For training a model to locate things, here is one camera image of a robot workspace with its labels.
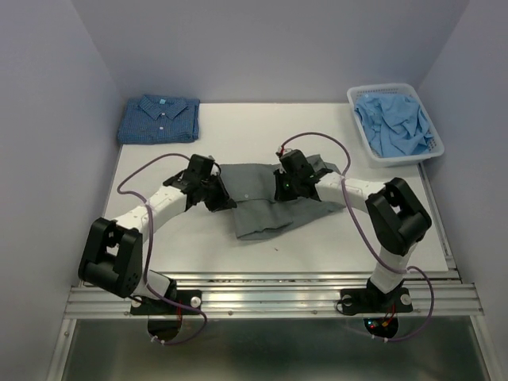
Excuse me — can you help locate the grey long sleeve shirt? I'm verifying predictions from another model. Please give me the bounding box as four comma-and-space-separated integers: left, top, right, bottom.
221, 164, 344, 241

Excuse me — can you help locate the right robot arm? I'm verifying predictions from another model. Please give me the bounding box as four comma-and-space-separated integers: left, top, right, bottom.
275, 150, 432, 310

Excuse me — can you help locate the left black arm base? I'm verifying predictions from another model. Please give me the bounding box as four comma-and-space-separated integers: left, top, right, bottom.
129, 289, 204, 318

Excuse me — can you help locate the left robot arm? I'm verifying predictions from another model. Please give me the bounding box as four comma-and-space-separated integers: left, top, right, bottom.
78, 155, 236, 313

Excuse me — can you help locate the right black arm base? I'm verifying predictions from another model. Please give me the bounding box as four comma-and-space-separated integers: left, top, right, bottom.
335, 287, 414, 316

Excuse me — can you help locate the folded blue checked shirt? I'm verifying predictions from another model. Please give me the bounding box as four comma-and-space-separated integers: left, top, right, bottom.
117, 94, 200, 145

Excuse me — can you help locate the light blue crumpled shirt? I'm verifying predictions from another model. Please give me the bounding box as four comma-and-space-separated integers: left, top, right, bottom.
354, 93, 433, 158

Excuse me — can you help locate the white plastic laundry basket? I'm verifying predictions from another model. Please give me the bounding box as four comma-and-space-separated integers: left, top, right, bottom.
347, 83, 445, 167

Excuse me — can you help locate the aluminium mounting rail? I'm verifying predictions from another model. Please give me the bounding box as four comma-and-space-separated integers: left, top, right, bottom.
64, 269, 483, 319

